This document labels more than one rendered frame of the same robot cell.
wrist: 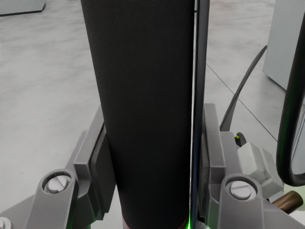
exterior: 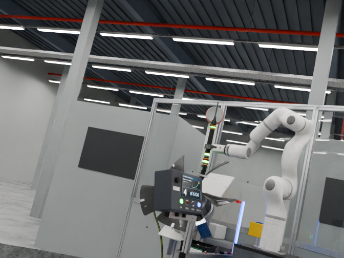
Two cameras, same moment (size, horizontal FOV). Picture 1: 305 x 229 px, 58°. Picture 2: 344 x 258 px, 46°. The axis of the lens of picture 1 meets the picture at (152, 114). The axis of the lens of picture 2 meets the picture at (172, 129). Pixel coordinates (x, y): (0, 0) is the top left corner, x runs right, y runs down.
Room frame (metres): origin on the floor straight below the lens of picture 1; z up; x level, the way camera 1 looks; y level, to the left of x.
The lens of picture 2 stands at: (-1.19, 2.51, 1.16)
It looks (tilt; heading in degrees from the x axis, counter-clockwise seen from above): 8 degrees up; 303
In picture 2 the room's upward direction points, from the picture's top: 13 degrees clockwise
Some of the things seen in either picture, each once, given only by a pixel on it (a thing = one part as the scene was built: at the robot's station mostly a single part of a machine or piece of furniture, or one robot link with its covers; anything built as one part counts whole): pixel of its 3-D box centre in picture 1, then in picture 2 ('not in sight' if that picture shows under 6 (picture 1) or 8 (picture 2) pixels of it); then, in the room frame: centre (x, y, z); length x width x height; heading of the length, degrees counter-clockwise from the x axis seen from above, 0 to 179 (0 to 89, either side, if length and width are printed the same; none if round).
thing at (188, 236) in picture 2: not in sight; (189, 233); (-0.20, 0.57, 0.96); 0.03 x 0.03 x 0.20; 82
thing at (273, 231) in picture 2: not in sight; (272, 234); (-0.50, 0.13, 1.04); 0.19 x 0.19 x 0.18
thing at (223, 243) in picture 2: not in sight; (216, 241); (0.13, -0.56, 0.84); 0.36 x 0.24 x 0.03; 172
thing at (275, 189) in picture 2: not in sight; (276, 197); (-0.49, 0.16, 1.25); 0.19 x 0.12 x 0.24; 74
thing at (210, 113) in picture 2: not in sight; (214, 115); (0.42, -0.64, 1.88); 0.17 x 0.15 x 0.16; 172
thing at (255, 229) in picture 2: not in sight; (260, 231); (-0.31, -0.24, 1.02); 0.16 x 0.10 x 0.11; 82
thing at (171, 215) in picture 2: not in sight; (180, 216); (-0.19, 0.68, 1.04); 0.24 x 0.03 x 0.03; 82
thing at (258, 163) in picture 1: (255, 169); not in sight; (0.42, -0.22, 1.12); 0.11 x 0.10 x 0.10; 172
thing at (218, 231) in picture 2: not in sight; (212, 230); (0.20, -0.60, 0.91); 0.17 x 0.16 x 0.11; 82
